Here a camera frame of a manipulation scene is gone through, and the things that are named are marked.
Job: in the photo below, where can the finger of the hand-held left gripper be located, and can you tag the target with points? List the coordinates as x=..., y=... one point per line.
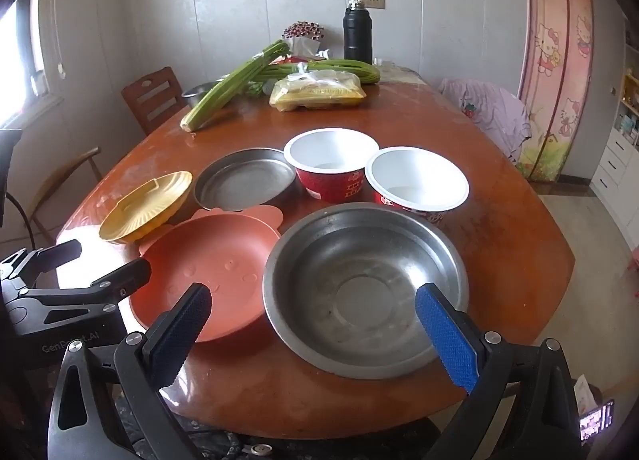
x=125, y=277
x=65, y=250

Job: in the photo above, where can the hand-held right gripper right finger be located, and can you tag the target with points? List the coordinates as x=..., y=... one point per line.
x=447, y=335

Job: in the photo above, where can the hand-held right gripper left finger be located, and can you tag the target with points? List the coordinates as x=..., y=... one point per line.
x=185, y=322

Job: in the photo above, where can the orange animal-shaped plastic plate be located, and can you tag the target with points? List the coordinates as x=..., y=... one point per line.
x=209, y=260

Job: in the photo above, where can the yellow shell-shaped plate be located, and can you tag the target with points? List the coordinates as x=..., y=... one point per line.
x=140, y=205

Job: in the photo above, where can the large steel bowl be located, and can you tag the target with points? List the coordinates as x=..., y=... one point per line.
x=349, y=260

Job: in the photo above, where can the round steel pan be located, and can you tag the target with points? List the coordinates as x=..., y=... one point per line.
x=239, y=185

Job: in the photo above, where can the wooden armrest chair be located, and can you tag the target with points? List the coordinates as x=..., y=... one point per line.
x=65, y=170

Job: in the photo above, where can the white paper booklet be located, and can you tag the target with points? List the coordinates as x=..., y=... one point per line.
x=585, y=392

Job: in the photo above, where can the smartphone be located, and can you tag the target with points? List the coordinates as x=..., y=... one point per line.
x=596, y=420

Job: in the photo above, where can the wooden slat-back chair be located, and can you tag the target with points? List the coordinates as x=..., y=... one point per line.
x=150, y=100

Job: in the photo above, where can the small steel basin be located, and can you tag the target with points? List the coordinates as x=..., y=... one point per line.
x=197, y=93

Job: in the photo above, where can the pink stool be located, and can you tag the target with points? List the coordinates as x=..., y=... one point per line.
x=634, y=257

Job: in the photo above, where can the window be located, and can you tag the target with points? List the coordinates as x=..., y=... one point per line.
x=15, y=50

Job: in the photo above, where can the thick celery bunch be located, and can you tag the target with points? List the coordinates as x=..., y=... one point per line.
x=219, y=90

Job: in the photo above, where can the purple cloth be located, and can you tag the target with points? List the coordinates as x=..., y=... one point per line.
x=489, y=110

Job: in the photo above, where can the white storage cabinet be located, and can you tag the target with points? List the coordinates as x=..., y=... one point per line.
x=611, y=165

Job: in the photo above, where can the yellow plastic food bag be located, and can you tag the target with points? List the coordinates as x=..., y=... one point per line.
x=319, y=93

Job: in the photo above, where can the beige cloth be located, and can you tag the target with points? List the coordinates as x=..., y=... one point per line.
x=399, y=73

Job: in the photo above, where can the long green vegetable bunch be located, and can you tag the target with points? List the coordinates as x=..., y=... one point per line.
x=339, y=68

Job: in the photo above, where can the pink cartoon cat wardrobe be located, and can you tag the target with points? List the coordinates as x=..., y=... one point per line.
x=554, y=65

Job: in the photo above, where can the dark red flower bouquet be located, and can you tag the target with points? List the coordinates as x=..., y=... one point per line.
x=303, y=30

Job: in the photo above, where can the black thermos flask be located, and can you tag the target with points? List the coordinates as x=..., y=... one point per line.
x=357, y=35

